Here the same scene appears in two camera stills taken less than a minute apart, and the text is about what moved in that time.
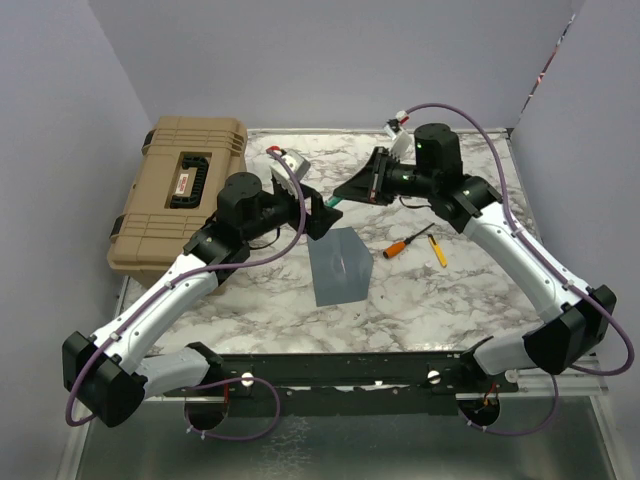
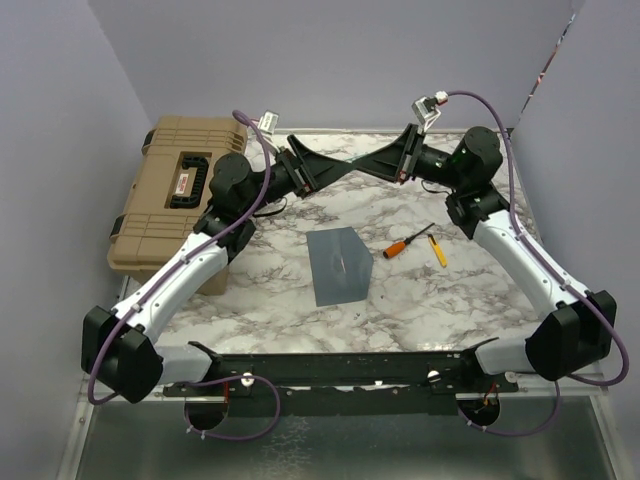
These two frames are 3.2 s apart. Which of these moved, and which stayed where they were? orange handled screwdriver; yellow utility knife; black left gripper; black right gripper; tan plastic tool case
Moved: black left gripper; black right gripper
Stayed: tan plastic tool case; yellow utility knife; orange handled screwdriver
